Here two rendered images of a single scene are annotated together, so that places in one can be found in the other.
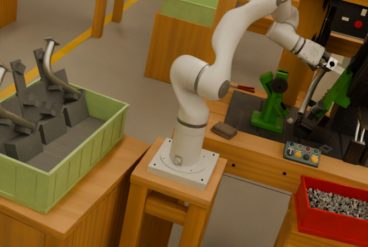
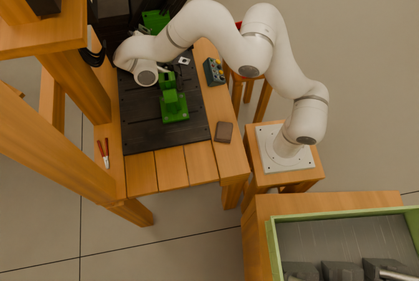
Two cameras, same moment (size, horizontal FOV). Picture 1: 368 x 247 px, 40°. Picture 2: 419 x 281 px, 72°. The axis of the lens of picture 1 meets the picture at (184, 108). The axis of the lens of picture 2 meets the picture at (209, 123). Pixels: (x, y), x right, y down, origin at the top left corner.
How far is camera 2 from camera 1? 2.22 m
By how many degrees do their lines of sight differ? 72
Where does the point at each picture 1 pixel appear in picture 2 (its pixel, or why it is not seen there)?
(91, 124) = (288, 250)
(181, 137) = not seen: hidden behind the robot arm
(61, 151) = (348, 243)
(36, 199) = (407, 219)
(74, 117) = (305, 265)
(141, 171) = (317, 172)
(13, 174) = not seen: outside the picture
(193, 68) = (325, 112)
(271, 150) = (221, 93)
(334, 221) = not seen: hidden behind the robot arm
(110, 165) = (310, 207)
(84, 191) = (355, 205)
